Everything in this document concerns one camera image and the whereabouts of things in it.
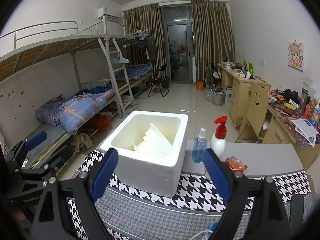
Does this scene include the white paper sheets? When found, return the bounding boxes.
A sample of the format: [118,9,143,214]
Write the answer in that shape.
[292,119,319,147]

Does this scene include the blue plaid quilt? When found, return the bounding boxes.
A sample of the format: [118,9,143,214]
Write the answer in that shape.
[35,86,115,135]

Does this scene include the person's left hand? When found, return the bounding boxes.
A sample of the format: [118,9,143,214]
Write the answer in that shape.
[12,205,38,232]

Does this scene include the blue face mask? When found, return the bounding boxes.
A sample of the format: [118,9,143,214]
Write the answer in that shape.
[189,222,219,240]

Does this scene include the red plastic bag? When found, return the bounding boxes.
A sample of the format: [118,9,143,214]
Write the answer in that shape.
[90,114,110,130]

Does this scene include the black smartphone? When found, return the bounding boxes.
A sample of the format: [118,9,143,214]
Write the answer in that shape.
[289,194,304,239]

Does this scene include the houndstooth table mat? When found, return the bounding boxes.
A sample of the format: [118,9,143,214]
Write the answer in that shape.
[67,150,313,239]

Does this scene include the grey trash bin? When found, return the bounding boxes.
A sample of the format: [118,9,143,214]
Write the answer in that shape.
[213,90,225,106]

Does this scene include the white lotion pump bottle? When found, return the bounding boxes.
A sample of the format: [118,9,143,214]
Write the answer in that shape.
[210,115,228,160]

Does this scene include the white foam box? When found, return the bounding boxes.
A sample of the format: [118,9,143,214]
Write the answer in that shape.
[98,111,189,197]

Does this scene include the orange bucket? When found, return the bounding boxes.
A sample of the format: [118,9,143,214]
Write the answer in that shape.
[197,81,204,91]

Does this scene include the black folding chair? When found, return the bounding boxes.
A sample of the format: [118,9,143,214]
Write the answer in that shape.
[148,64,169,98]

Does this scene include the white metal bunk bed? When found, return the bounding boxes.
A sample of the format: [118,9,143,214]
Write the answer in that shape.
[1,17,151,168]

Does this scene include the red snack packet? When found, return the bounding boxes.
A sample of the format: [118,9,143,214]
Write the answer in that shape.
[225,156,248,172]

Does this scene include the white tissue paper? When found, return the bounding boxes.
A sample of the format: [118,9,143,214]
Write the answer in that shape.
[133,122,172,154]

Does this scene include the wooden desk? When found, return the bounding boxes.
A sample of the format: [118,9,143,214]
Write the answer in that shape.
[217,64,319,170]

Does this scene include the glass balcony door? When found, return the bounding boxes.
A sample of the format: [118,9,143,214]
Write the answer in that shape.
[160,4,194,83]

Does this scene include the white air conditioner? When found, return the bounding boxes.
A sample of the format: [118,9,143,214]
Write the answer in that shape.
[98,7,119,20]

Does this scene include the blue spray bottle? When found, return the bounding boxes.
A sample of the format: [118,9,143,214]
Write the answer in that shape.
[191,128,208,163]

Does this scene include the brown curtain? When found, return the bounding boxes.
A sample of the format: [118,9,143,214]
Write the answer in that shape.
[191,0,235,81]
[124,3,166,75]

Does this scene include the left brown curtain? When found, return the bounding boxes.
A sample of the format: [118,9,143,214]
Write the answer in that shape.
[124,3,166,75]

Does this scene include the right brown curtain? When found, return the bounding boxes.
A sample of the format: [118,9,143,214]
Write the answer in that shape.
[191,0,235,81]

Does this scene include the black headphones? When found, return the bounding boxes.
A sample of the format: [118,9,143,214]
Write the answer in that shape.
[282,89,300,104]

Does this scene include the cartoon girl wall poster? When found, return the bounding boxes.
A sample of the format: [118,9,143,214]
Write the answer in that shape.
[287,40,304,72]

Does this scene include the wooden smiley chair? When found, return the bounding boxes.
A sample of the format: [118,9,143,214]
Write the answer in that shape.
[235,82,270,143]

